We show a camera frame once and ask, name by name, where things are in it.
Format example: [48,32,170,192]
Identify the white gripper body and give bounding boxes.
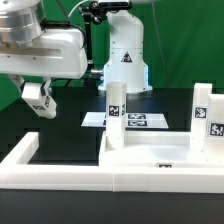
[0,28,87,79]

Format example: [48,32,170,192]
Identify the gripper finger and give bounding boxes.
[8,74,25,92]
[40,78,52,96]

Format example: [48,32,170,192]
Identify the white desk tabletop panel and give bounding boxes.
[98,131,224,168]

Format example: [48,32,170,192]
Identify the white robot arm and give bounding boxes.
[0,0,153,94]

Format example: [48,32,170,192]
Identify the AprilTag marker sheet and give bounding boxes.
[81,112,169,129]

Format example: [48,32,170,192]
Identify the white U-shaped obstacle fence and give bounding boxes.
[0,132,224,193]

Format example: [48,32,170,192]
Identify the black cables on table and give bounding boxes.
[49,70,101,88]

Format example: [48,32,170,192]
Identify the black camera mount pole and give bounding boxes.
[79,1,107,88]

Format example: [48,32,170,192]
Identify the white cable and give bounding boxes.
[66,0,88,21]

